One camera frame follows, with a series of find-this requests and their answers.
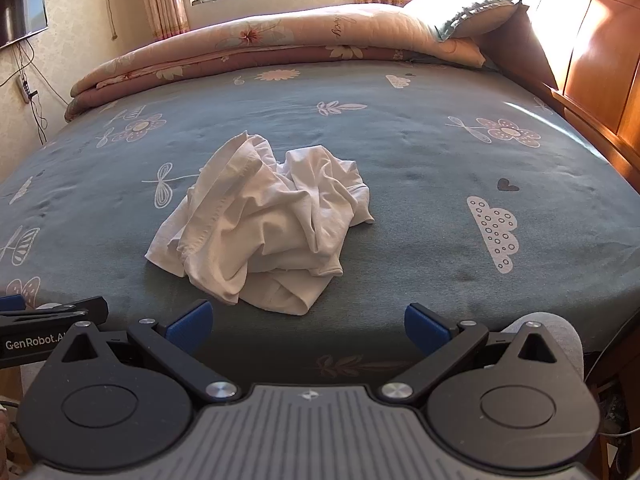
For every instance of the white power strip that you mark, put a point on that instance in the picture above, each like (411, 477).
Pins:
(26, 87)

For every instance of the bed with blue floral sheet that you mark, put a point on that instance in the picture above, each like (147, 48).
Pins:
(425, 185)

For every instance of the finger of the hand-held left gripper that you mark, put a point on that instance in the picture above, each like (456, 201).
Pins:
(60, 311)

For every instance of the cream pillow with teal fringe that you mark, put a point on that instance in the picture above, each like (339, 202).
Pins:
(465, 15)

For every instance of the wooden nightstand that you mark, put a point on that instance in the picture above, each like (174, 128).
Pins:
(615, 385)

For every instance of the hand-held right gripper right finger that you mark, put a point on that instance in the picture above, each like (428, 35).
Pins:
(425, 327)

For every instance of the wooden headboard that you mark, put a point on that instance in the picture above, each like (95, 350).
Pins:
(590, 60)

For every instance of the white long-sleeve printed shirt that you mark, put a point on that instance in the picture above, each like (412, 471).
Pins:
(260, 225)

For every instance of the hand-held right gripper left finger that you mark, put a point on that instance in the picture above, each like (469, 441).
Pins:
(192, 324)

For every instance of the black wall television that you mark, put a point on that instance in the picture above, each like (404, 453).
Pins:
(20, 12)

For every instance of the pink floral quilt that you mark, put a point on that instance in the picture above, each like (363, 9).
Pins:
(280, 40)

